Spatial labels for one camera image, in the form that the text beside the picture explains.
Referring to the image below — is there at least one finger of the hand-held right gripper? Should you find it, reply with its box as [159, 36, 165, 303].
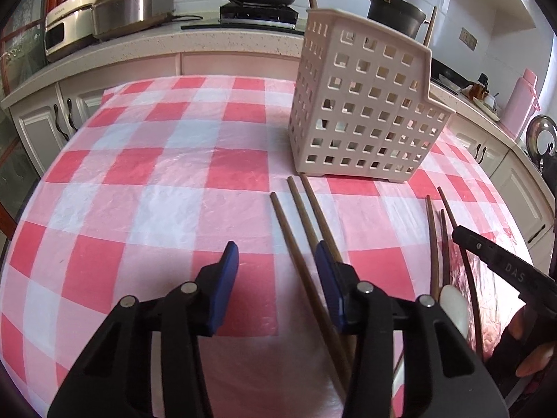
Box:
[452, 225, 557, 310]

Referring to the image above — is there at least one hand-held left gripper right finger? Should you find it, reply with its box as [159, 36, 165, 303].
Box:
[314, 240, 510, 418]

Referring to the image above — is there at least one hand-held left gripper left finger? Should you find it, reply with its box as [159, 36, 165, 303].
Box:
[47, 241, 240, 418]

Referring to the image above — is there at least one white ceramic spoon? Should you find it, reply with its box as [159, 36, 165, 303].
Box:
[439, 285, 470, 349]

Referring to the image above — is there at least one beige perforated plastic basket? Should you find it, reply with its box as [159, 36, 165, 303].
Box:
[288, 8, 456, 182]

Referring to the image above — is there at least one person's right hand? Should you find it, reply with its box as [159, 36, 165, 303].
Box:
[507, 307, 557, 377]

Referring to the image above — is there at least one red white checked tablecloth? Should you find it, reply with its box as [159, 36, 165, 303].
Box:
[0, 76, 534, 418]

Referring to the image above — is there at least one metal pot lid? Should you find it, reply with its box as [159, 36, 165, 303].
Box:
[525, 114, 557, 171]

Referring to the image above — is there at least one pink thermos flask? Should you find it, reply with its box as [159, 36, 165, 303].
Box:
[500, 68, 541, 137]

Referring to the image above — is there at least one brown sauce bottle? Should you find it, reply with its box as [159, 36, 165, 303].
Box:
[472, 73, 491, 99]

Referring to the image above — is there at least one black glass gas hob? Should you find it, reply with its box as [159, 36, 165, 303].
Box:
[180, 2, 462, 94]

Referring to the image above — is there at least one grey lidded stock pot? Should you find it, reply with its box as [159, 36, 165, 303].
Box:
[360, 0, 428, 40]

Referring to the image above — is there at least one silver rice cooker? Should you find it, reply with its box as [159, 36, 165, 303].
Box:
[91, 0, 182, 41]

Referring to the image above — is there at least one white electric cooker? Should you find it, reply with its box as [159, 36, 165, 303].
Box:
[44, 0, 99, 63]

